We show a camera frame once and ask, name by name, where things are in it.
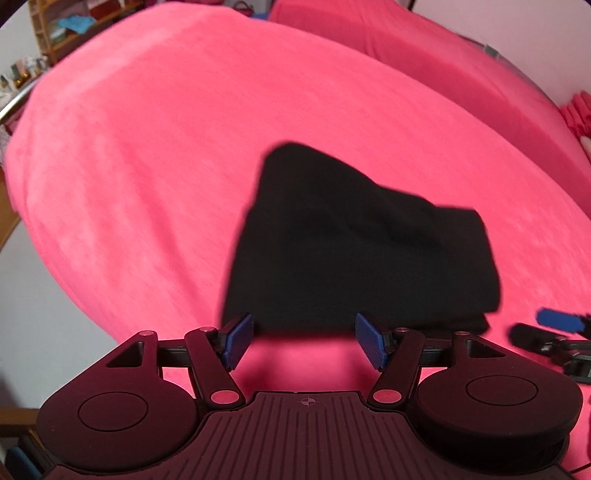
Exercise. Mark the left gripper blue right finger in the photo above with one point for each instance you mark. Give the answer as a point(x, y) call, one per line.
point(396, 355)

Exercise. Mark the pink bed far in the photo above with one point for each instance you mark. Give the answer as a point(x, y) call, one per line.
point(442, 60)

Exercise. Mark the black pants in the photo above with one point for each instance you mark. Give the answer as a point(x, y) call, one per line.
point(323, 242)

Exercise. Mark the folded red blanket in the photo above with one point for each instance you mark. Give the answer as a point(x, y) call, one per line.
point(577, 114)

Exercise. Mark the wooden shelf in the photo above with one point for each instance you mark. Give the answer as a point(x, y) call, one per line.
point(61, 26)

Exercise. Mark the folded light pink quilt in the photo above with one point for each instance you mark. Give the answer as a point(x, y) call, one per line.
point(586, 145)

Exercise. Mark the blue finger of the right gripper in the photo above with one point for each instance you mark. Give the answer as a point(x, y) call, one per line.
point(565, 322)
point(573, 356)

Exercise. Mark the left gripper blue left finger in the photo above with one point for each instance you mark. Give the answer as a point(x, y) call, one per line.
point(213, 353)

